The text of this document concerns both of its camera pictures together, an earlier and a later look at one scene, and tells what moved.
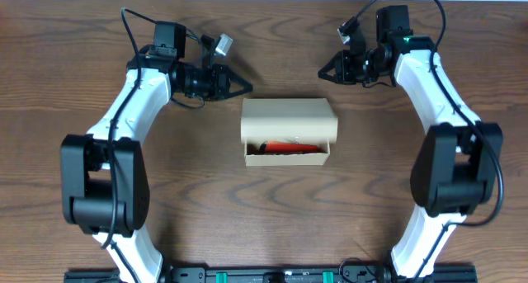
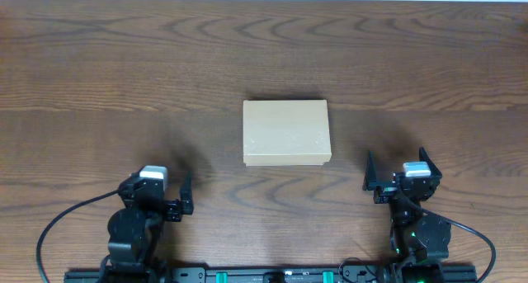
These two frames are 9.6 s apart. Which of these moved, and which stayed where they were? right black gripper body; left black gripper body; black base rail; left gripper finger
Moved: right black gripper body; left black gripper body; left gripper finger
Stayed: black base rail
